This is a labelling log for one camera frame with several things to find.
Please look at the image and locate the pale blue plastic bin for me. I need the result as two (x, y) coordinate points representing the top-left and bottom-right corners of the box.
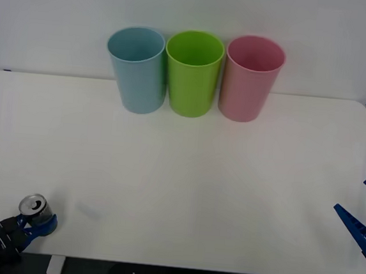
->
(101, 24), (172, 117)

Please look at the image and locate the green plastic bin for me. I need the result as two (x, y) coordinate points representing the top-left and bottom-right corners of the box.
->
(159, 27), (227, 121)

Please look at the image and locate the silver drink can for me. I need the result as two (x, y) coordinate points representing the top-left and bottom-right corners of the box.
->
(16, 192), (57, 229)

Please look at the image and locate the pink plastic bin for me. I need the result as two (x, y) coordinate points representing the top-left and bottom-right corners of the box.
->
(216, 32), (289, 126)

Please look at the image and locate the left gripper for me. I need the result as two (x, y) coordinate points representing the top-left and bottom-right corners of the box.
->
(0, 209), (59, 268)

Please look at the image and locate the white table leg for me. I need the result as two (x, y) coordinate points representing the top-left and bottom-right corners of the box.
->
(45, 255), (65, 274)

